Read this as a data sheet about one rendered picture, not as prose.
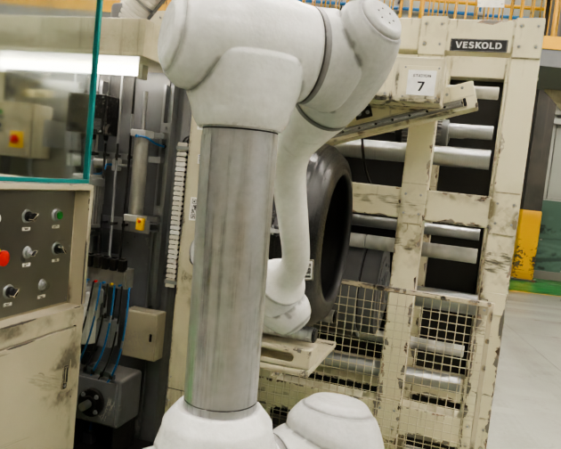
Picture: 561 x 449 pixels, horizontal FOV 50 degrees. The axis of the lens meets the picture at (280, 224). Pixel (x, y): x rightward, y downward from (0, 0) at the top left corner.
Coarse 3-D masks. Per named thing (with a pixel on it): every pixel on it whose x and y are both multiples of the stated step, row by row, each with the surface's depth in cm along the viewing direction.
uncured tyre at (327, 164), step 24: (312, 168) 167; (336, 168) 175; (312, 192) 164; (336, 192) 209; (312, 216) 162; (336, 216) 213; (312, 240) 162; (336, 240) 213; (336, 264) 210; (312, 288) 167; (336, 288) 197; (312, 312) 174
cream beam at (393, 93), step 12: (396, 60) 195; (408, 60) 194; (420, 60) 193; (432, 60) 192; (444, 60) 191; (396, 72) 196; (408, 72) 194; (444, 72) 194; (384, 84) 197; (396, 84) 196; (444, 84) 201; (384, 96) 197; (396, 96) 196; (408, 96) 194; (420, 96) 193; (432, 96) 192; (420, 108) 206; (432, 108) 204
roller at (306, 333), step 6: (264, 330) 178; (270, 330) 177; (300, 330) 175; (306, 330) 174; (312, 330) 174; (282, 336) 177; (288, 336) 176; (294, 336) 175; (300, 336) 174; (306, 336) 174; (312, 336) 173; (312, 342) 174
